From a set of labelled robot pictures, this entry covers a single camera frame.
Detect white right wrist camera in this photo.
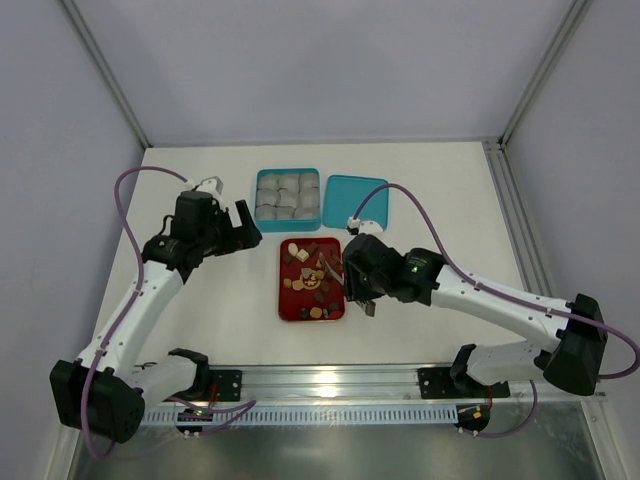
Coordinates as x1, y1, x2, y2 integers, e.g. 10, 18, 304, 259
346, 217, 384, 236

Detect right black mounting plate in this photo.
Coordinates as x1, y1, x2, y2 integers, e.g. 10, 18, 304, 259
417, 367, 510, 400

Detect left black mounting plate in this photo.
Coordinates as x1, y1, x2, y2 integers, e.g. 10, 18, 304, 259
207, 369, 243, 403

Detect teal tin box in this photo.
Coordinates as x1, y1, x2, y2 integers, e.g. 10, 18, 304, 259
254, 168, 322, 233

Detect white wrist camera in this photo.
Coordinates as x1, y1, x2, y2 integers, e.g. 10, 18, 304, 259
346, 217, 384, 236
184, 176, 224, 198

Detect stainless steel tongs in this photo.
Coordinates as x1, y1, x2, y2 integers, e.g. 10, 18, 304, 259
319, 252, 376, 317

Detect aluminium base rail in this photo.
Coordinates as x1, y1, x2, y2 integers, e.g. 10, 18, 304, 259
132, 363, 607, 403

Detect aluminium frame post left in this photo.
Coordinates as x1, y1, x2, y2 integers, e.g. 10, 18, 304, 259
57, 0, 152, 149

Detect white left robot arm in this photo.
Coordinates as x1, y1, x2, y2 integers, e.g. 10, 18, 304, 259
50, 190, 262, 443

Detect aluminium frame post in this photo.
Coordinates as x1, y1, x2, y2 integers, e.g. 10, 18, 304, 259
498, 0, 593, 149
57, 0, 152, 149

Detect red lacquer tray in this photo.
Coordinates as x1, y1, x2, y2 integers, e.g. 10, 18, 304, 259
277, 237, 346, 322

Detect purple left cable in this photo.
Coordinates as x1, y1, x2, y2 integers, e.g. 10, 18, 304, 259
81, 166, 258, 460

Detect aluminium frame post right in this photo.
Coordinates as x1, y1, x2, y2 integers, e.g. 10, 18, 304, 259
498, 0, 593, 149

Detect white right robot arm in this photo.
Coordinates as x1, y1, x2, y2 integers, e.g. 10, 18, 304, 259
342, 234, 607, 396

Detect teal tin lid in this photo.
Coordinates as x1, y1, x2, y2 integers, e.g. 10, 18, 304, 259
322, 175, 389, 230

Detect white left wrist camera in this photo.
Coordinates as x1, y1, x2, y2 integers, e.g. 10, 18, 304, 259
184, 176, 224, 198

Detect white slotted cable duct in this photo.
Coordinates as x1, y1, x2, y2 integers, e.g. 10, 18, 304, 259
141, 404, 458, 428

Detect black mounting plate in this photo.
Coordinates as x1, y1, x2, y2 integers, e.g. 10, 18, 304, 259
417, 367, 510, 400
207, 369, 243, 403

